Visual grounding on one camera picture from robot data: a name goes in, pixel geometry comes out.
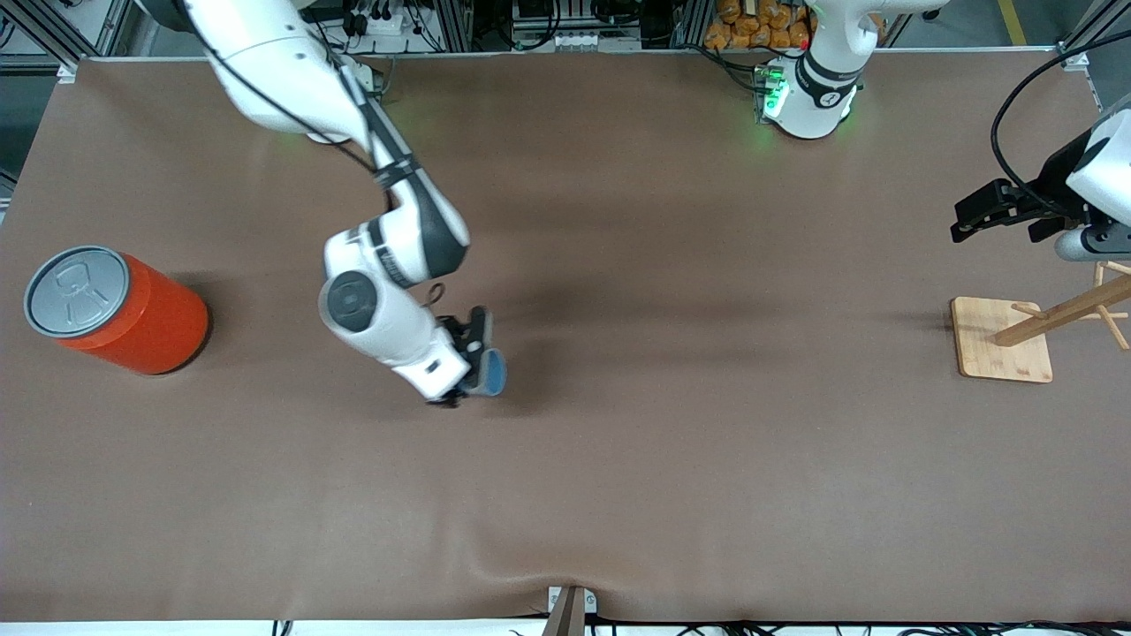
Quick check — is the wooden cup rack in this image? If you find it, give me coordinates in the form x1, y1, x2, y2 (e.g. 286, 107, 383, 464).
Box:
951, 261, 1131, 383

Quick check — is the brown table cover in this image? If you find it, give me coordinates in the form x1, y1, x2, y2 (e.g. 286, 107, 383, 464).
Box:
0, 51, 1131, 624

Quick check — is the orange snack bags pile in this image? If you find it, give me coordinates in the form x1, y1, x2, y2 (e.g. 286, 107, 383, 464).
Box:
704, 0, 814, 49

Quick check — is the white power strip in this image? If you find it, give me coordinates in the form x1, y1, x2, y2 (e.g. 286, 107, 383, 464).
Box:
346, 0, 409, 36

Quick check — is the orange can with silver lid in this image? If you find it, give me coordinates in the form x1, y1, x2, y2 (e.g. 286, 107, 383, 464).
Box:
24, 246, 210, 375

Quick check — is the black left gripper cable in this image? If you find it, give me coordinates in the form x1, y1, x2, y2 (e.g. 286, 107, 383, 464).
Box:
990, 31, 1131, 222

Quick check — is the aluminium frame post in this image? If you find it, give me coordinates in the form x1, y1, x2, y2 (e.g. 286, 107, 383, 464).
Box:
1056, 0, 1131, 67
13, 0, 98, 67

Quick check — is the metal table clamp bracket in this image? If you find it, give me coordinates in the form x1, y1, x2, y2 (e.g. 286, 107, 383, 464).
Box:
541, 585, 598, 636

